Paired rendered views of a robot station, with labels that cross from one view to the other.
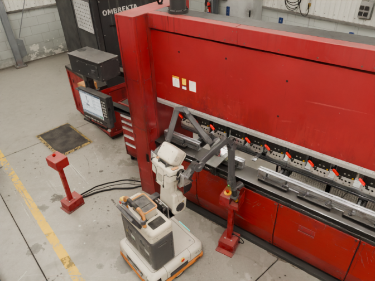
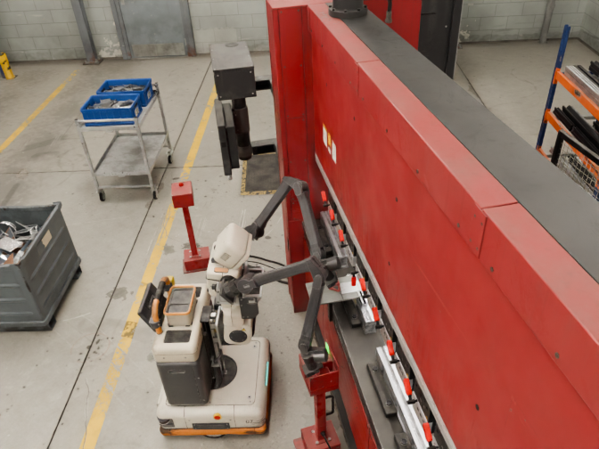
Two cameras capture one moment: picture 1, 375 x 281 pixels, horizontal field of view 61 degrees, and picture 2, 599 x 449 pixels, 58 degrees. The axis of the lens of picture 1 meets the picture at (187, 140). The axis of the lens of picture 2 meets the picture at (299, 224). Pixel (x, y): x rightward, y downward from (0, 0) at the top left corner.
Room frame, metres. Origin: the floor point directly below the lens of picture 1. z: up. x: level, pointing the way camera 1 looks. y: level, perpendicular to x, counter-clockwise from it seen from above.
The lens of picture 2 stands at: (0.86, -1.62, 3.04)
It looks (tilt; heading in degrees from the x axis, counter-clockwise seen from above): 36 degrees down; 42
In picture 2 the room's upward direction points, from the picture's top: 3 degrees counter-clockwise
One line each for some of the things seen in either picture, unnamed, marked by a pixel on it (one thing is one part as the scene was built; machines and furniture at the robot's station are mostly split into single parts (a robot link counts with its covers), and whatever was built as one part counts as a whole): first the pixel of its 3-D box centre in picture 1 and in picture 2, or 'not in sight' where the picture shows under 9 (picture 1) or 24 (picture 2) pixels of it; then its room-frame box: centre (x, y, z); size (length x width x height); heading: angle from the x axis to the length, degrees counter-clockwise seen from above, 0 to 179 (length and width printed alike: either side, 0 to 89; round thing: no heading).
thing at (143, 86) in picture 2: not in sight; (126, 93); (3.75, 3.33, 0.92); 0.50 x 0.36 x 0.18; 129
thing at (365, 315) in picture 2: (227, 158); (360, 302); (2.67, -0.41, 0.92); 0.39 x 0.06 x 0.10; 51
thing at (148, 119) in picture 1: (162, 106); (342, 171); (3.45, 0.28, 1.15); 0.85 x 0.25 x 2.30; 141
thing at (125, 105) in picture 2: not in sight; (112, 110); (3.41, 3.08, 0.92); 0.50 x 0.36 x 0.18; 129
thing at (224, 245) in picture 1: (228, 242); (316, 443); (2.25, -0.40, 0.06); 0.25 x 0.20 x 0.12; 147
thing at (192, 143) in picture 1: (182, 139); (333, 238); (3.04, 0.06, 0.92); 0.50 x 0.06 x 0.10; 51
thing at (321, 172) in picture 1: (321, 165); (430, 404); (2.09, -1.13, 1.26); 0.15 x 0.09 x 0.17; 51
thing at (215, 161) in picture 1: (215, 158); (332, 290); (2.59, -0.28, 1.00); 0.26 x 0.18 x 0.01; 141
